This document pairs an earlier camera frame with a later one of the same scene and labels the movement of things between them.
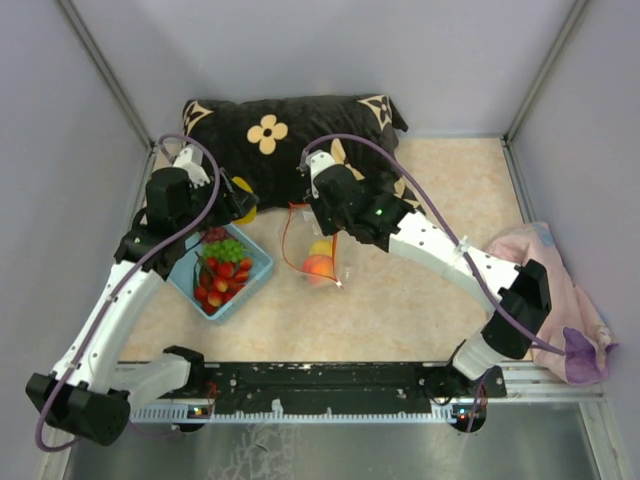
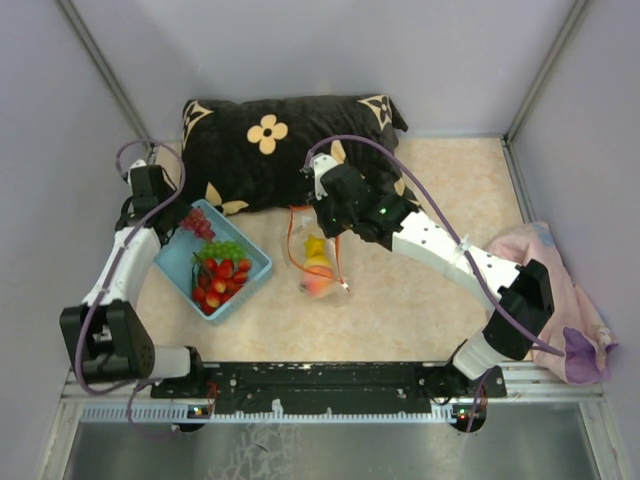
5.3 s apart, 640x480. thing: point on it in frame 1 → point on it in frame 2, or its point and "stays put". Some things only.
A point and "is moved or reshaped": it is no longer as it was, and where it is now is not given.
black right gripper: [316, 202] stays put
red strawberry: [214, 298] stays put
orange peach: [318, 268] is moved or reshaped
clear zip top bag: [331, 259] is moved or reshaped
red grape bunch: [214, 234] is moved or reshaped
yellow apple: [322, 247] → [313, 260]
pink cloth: [573, 323] stays put
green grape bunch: [224, 250] stays put
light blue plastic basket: [182, 275] stays put
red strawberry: [242, 275] stays put
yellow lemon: [244, 185] → [314, 245]
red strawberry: [226, 270] stays put
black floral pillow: [266, 142] stays put
